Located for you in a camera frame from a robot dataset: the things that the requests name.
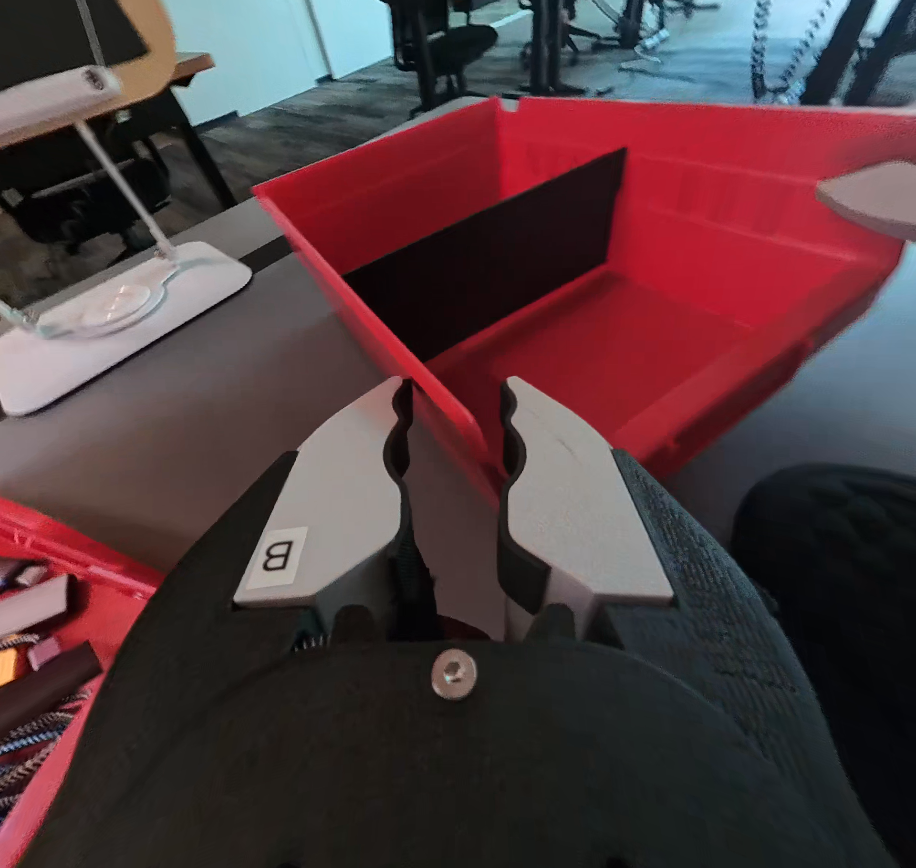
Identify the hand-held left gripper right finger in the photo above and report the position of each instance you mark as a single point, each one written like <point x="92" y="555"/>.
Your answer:
<point x="579" y="517"/>

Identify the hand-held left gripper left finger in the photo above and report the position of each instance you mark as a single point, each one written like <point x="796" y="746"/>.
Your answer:
<point x="336" y="503"/>

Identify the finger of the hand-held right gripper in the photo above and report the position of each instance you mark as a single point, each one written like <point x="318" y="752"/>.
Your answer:
<point x="880" y="195"/>

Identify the red bin with black divider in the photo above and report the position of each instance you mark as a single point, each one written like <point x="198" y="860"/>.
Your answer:
<point x="644" y="338"/>

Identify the red storage bin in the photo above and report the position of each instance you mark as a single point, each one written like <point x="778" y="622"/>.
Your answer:
<point x="100" y="582"/>

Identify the black honeycomb cushion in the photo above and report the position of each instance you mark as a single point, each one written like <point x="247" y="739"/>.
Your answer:
<point x="844" y="560"/>

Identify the white board stand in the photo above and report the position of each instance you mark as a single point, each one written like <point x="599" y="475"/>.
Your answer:
<point x="143" y="310"/>

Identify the grey adapter block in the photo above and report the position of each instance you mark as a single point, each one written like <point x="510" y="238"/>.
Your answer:
<point x="36" y="603"/>

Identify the dark brown bar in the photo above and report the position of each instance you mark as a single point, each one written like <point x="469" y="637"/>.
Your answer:
<point x="50" y="689"/>

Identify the wooden desk with black legs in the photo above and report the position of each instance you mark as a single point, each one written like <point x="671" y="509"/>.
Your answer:
<point x="193" y="61"/>

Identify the black board with wooden frame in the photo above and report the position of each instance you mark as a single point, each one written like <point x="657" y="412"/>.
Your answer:
<point x="43" y="9"/>

